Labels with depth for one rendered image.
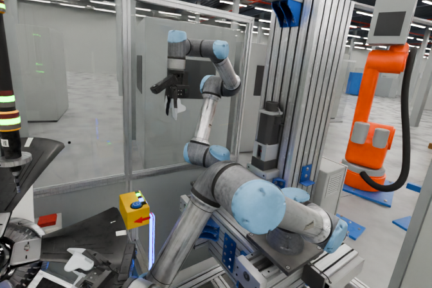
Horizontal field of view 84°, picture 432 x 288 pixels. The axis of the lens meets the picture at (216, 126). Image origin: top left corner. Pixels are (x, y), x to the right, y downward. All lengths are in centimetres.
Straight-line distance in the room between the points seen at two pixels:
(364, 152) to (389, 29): 172
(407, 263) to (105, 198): 188
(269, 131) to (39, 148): 86
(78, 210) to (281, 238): 116
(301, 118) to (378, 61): 320
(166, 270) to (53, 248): 33
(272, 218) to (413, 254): 147
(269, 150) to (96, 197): 106
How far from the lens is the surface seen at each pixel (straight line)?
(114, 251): 87
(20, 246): 92
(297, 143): 113
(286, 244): 106
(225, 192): 58
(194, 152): 134
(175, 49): 102
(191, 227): 70
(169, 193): 180
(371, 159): 421
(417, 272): 202
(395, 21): 418
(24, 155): 76
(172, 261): 74
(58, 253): 87
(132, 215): 117
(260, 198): 54
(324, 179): 137
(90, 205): 168
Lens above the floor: 173
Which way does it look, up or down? 15 degrees down
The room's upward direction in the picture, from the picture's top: 5 degrees clockwise
